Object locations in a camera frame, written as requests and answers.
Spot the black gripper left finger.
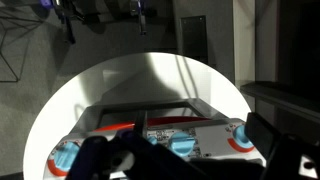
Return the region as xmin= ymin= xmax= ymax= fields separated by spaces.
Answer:
xmin=65 ymin=109 xmax=209 ymax=180

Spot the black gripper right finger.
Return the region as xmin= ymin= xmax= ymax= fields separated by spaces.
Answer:
xmin=245 ymin=112 xmax=320 ymax=180

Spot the grey toy stove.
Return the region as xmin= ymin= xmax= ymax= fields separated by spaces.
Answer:
xmin=43 ymin=98 xmax=268 ymax=180

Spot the dark shelf ledge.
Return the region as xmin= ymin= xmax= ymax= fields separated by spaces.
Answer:
xmin=239 ymin=80 xmax=320 ymax=125

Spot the round white table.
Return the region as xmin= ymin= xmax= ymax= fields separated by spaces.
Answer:
xmin=22 ymin=52 xmax=253 ymax=180

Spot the black stand with grey clamp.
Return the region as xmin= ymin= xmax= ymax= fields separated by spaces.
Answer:
xmin=128 ymin=0 xmax=149 ymax=36

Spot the black stand with blue clamp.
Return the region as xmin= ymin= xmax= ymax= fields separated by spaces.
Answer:
xmin=39 ymin=0 xmax=84 ymax=45

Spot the red oven door handle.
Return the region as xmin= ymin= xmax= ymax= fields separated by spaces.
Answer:
xmin=94 ymin=115 xmax=211 ymax=133

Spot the large blue knob, red ring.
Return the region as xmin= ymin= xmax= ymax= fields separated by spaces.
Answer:
xmin=46 ymin=140 xmax=82 ymax=178
xmin=227 ymin=123 xmax=256 ymax=154

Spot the dark rectangular wall panel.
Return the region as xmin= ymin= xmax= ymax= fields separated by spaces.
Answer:
xmin=179 ymin=14 xmax=210 ymax=65

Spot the black wire frame chair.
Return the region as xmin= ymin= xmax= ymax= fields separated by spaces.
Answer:
xmin=0 ymin=6 xmax=45 ymax=83

